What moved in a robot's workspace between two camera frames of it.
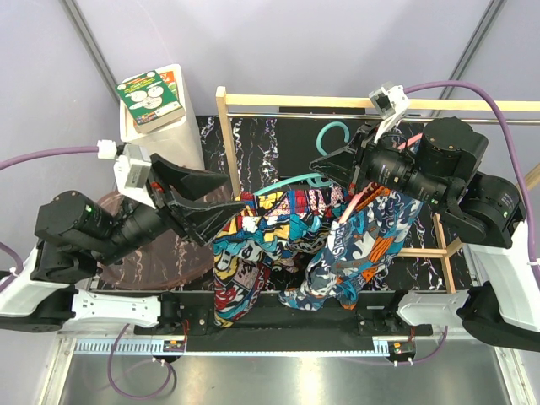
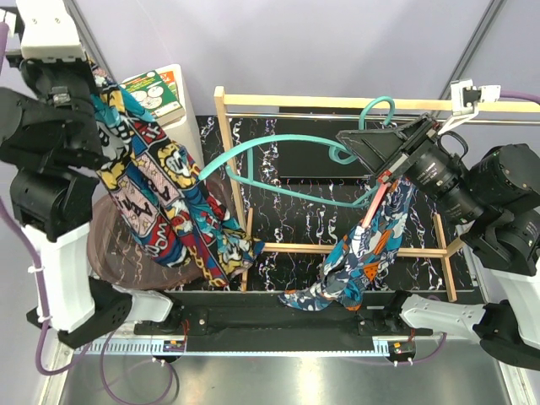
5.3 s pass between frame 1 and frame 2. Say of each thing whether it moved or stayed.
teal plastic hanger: moved
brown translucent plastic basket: stayed
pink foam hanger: moved
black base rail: stayed
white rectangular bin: stayed
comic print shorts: moved
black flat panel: stayed
